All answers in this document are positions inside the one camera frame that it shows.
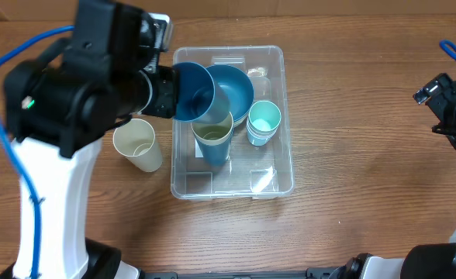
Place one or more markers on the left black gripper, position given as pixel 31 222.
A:
pixel 168 78

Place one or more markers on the dark blue tall cup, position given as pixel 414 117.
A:
pixel 216 155
pixel 200 98

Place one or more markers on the beige tall cup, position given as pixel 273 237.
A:
pixel 137 142
pixel 214 134

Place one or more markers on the dark blue bowl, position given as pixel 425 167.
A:
pixel 235 84

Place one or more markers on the cream bowl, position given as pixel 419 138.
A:
pixel 239 111
pixel 239 122

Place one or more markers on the mint green small cup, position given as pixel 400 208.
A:
pixel 264 117

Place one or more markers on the pink small cup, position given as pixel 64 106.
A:
pixel 252 130

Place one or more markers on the light blue small cup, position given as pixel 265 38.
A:
pixel 258 140

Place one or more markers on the grey small cup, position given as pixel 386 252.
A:
pixel 261 128

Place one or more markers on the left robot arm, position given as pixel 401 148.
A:
pixel 97 74

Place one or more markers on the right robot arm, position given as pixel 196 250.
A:
pixel 423 261

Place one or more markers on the white label in bin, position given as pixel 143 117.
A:
pixel 198 152

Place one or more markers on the clear plastic storage bin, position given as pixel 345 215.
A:
pixel 251 171

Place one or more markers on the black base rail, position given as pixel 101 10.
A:
pixel 310 273

